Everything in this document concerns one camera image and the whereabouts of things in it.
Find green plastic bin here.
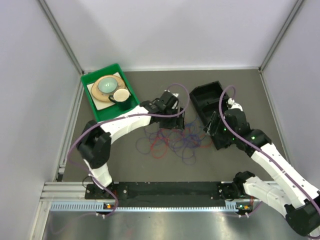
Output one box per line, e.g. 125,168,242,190
80,63,140,122

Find light teal bowl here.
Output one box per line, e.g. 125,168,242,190
98,76,118,94

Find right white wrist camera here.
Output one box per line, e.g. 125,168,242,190
227,97,243,112

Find black three-compartment tray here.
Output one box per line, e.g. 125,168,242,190
189,80,238,151

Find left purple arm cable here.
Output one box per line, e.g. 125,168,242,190
66,82,191,218

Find white square board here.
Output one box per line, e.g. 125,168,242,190
86,72,123,111

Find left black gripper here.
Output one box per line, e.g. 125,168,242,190
159,106,185,131

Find dark green mug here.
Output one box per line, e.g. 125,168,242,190
108,89,131,111

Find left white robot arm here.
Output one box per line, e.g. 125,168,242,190
76,90,184,199

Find slotted grey cable duct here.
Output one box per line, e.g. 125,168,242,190
50,201,239,212

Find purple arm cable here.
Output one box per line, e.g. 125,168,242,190
218,85,320,238
66,82,191,218

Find blue thin wire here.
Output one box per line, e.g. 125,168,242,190
179,122,201,151

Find purple thin wires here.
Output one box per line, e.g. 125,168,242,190
135,117,213,166

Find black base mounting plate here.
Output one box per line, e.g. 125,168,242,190
84,181,263,202

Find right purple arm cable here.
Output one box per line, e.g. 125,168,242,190
218,85,320,238

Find red thin wires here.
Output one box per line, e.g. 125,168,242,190
149,119,213,159

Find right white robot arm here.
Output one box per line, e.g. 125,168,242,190
207,108,320,236

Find wooden round plate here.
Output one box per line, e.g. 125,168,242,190
91,75,126,102

